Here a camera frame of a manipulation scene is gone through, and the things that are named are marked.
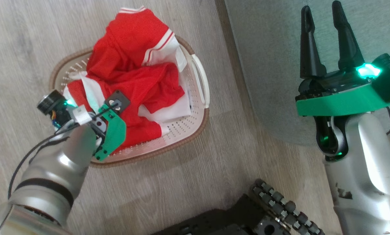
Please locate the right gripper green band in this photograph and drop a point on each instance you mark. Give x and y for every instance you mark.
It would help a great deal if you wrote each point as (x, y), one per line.
(338, 101)

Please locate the red jersey with striped trim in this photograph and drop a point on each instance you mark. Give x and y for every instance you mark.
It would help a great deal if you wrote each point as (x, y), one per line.
(129, 39)

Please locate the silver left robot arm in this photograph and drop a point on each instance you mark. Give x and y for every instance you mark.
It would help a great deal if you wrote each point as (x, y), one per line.
(51, 176)

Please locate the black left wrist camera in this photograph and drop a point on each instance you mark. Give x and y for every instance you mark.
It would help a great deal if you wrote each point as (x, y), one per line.
(49, 101)

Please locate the beige perforated laundry basket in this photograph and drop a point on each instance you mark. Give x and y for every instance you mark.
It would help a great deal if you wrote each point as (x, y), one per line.
(181, 130)

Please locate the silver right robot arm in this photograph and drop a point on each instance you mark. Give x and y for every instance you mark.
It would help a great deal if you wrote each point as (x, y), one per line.
(367, 163)

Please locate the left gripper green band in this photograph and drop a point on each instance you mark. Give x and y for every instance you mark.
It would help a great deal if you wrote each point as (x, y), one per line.
(114, 130)

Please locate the grey fabric sofa seat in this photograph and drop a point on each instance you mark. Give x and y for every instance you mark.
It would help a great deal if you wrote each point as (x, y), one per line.
(266, 65)

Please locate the red shorts with number print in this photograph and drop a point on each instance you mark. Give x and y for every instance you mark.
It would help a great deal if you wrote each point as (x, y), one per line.
(149, 88)

